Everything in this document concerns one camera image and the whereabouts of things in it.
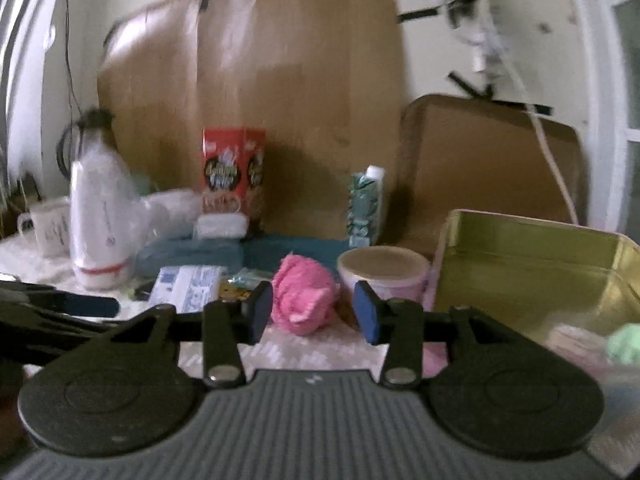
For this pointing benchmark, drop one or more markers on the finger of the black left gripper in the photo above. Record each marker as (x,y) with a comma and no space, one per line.
(52,299)

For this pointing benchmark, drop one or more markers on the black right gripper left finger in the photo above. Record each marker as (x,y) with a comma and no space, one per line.
(226,325)

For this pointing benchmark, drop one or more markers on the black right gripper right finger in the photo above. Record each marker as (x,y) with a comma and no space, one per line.
(398,323)

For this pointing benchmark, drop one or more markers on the light green cloth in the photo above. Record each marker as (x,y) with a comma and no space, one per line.
(623,346)

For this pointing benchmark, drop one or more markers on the white printed tissue pack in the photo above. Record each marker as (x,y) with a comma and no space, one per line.
(187,288)

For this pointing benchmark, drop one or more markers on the white mug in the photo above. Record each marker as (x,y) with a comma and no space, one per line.
(50,221)

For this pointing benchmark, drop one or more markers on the teal blue cloth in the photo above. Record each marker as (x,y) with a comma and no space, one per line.
(262,253)

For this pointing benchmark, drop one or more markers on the white rolled towel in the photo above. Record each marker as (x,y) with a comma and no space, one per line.
(233,226)

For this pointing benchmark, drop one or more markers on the white bottle with red band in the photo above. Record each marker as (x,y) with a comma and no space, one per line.
(101,195)

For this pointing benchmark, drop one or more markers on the clear plastic bag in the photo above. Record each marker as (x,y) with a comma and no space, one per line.
(164,216)

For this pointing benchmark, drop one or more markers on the red snack box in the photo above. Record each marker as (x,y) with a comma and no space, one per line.
(233,172)

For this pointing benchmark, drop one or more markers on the gold pink tin box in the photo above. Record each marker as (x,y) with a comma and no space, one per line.
(566,287)

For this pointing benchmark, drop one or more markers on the large brown cardboard sheet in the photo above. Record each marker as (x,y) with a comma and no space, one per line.
(324,79)

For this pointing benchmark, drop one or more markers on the white power strip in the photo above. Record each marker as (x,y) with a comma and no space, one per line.
(473,24)

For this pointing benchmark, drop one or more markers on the white framed frosted glass door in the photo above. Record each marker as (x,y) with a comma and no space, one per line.
(610,37)

